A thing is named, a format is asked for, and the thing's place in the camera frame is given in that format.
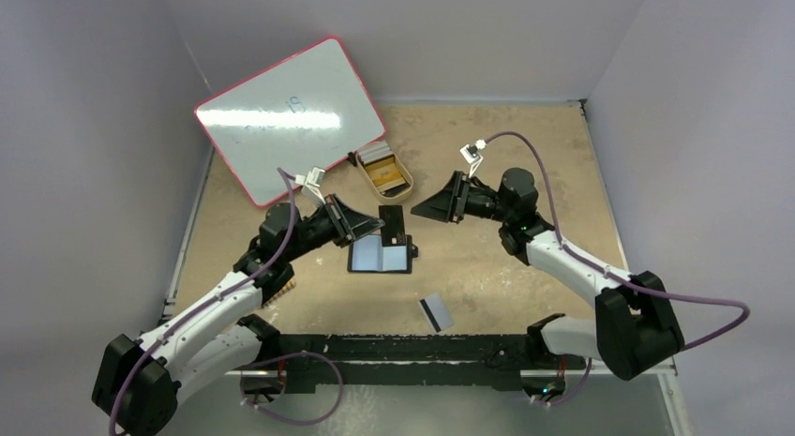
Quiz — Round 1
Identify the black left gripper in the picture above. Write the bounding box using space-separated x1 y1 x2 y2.
284 194 383 263

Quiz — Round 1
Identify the black card holder wallet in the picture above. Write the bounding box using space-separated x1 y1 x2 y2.
347 234 419 274

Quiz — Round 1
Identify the black VIP card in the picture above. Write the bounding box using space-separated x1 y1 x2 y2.
379 205 407 247

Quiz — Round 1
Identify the gold card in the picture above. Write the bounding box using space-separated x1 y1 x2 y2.
364 156 406 188

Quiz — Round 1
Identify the grey card with magnetic stripe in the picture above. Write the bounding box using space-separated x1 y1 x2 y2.
418 293 455 334

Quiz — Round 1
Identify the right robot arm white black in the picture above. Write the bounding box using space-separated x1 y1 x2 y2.
411 168 685 381

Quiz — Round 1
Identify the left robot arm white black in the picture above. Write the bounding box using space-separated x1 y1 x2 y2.
91 194 384 435

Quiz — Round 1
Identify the beige oval card tray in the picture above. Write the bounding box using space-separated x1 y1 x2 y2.
355 149 414 205

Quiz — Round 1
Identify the grey card stack in tray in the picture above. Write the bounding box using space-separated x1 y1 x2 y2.
356 141 394 166

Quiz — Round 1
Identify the orange snack packet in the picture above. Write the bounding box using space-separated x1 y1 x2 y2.
262 280 296 308

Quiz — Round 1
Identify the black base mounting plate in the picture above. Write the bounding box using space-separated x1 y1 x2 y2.
255 334 586 394

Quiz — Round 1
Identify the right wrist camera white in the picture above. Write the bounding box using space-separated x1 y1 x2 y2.
459 139 488 178

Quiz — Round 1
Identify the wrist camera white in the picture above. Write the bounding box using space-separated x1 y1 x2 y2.
459 139 488 178
294 166 325 206

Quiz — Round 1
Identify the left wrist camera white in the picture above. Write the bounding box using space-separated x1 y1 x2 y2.
294 166 325 206

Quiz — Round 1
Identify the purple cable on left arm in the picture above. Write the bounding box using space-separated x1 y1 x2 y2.
106 167 299 436

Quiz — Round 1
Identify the white board with pink frame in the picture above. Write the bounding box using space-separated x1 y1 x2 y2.
194 37 385 207

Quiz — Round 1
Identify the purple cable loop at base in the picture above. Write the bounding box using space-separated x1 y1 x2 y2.
238 351 345 427

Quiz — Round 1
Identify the purple cable at right base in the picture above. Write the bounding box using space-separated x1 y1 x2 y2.
528 349 594 410

